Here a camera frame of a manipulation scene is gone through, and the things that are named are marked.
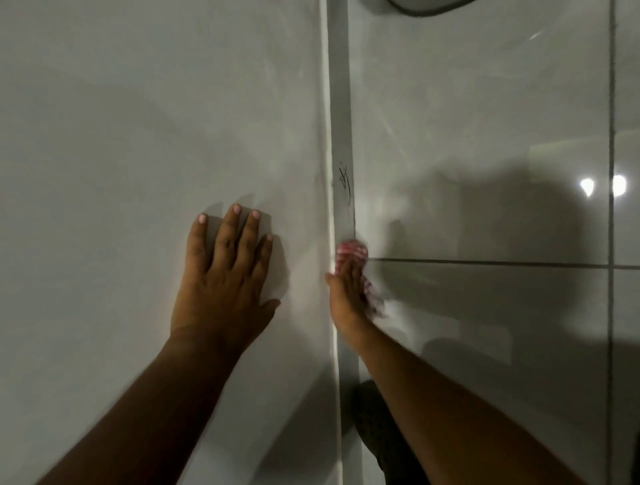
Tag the person's right hand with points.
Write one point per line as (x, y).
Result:
(350, 300)

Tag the person's left forearm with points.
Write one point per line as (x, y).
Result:
(150, 414)

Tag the person's right forearm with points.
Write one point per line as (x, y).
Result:
(440, 424)

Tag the person's left hand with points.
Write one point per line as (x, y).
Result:
(220, 290)

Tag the red white checkered cloth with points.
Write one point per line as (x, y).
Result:
(352, 248)

